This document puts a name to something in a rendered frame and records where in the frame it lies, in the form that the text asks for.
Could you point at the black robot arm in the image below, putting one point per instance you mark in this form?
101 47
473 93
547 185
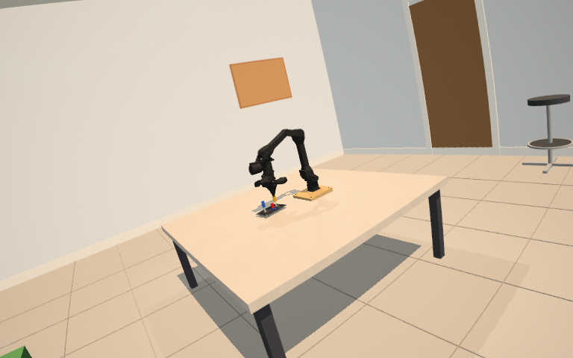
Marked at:
265 163

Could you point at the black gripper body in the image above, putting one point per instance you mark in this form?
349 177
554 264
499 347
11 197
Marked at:
282 180

